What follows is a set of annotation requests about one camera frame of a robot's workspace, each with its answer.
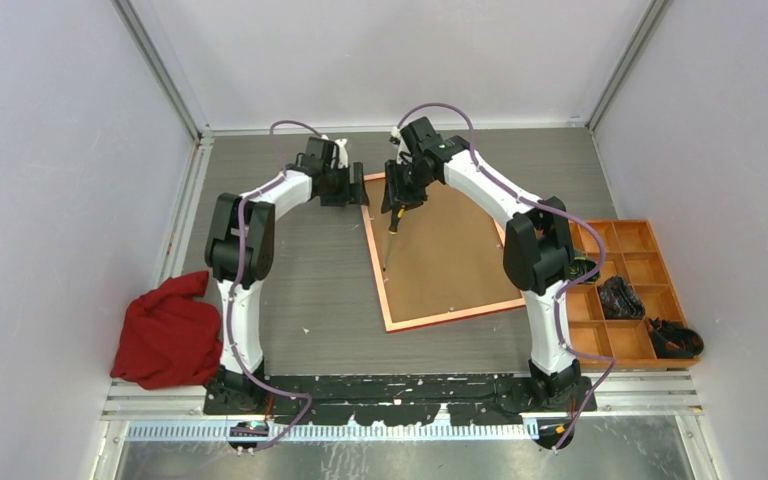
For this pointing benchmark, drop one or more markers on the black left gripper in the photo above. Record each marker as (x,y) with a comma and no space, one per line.
(353,193)

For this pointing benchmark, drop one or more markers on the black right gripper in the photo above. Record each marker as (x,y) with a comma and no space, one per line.
(393,191)

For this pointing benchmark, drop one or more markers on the black yellow screwdriver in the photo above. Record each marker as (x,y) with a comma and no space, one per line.
(395,219)

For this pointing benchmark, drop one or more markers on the red picture frame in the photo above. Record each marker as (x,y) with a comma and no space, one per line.
(443,264)

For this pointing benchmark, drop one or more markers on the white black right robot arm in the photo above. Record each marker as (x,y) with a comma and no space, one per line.
(538,249)

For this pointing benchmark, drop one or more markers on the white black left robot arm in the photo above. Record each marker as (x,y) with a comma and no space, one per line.
(240,252)

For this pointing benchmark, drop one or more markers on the blue yellow rolled tie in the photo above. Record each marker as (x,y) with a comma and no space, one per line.
(581,265)

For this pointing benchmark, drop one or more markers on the red cloth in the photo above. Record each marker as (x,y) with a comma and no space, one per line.
(169,337)

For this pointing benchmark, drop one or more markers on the orange compartment tray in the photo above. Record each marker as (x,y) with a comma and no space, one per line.
(661,339)

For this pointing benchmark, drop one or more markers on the dark rolled tie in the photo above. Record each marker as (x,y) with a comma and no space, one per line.
(619,301)

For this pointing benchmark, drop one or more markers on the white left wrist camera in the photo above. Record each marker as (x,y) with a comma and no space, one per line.
(342,156)

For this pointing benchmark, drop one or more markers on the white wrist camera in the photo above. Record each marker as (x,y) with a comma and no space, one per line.
(403,155)
(342,156)

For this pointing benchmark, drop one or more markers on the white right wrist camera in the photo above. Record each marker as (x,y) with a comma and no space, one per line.
(403,155)

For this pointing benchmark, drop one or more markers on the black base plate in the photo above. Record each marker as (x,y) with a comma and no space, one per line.
(394,400)

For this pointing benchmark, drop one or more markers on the white slotted cable duct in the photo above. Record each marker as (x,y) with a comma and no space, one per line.
(261,432)

